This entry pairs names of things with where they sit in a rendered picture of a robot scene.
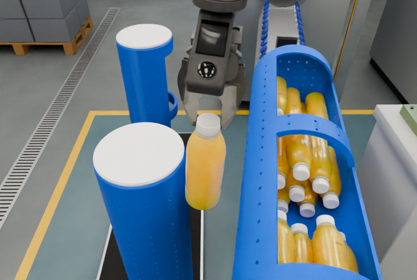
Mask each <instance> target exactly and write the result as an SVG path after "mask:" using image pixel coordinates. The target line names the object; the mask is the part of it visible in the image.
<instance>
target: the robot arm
mask: <svg viewBox="0 0 417 280"><path fill-rule="evenodd" d="M192 2H193V4H194V5H195V6H197V7H199V8H200V11H199V16H198V20H197V23H196V25H195V28H194V31H193V33H192V36H191V46H190V47H188V48H187V51H186V53H187V54H188V55H189V58H187V57H183V58H182V66H181V68H180V70H179V73H178V76H177V85H178V89H179V94H180V97H181V101H182V103H183V106H184V110H185V112H186V115H187V118H188V119H189V121H190V123H191V124H192V125H193V126H195V125H196V122H197V118H198V114H197V111H198V108H199V98H200V97H202V94H207V95H212V96H219V99H220V100H221V102H222V104H223V105H222V109H221V114H222V117H221V119H220V126H221V129H222V130H224V129H226V128H227V127H228V125H229V124H230V123H231V121H232V120H233V118H234V116H235V114H236V111H237V110H238V108H239V106H240V104H241V101H242V99H243V96H244V94H245V92H246V73H245V72H244V69H245V64H244V63H243V64H239V63H240V59H242V53H240V48H241V38H242V31H243V27H242V26H236V25H233V23H234V18H235V14H234V13H233V12H237V11H241V10H243V9H244V8H245V7H246V5H247V0H192ZM235 29H236V30H235ZM237 30H239V31H237Z"/></svg>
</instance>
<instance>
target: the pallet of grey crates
mask: <svg viewBox="0 0 417 280"><path fill-rule="evenodd" d="M93 26H94V25H93V22H92V17H91V15H90V13H89V8H88V4H87V0H0V45H12V46H13V48H14V51H15V53H16V55H26V54H27V52H28V51H29V50H30V49H31V48H32V47H33V46H34V45H63V48H64V50H65V54H66V55H75V54H76V52H77V51H78V49H79V48H80V46H81V44H82V43H83V42H84V40H85V38H86V37H87V35H88V33H89V32H90V31H91V29H92V28H93Z"/></svg>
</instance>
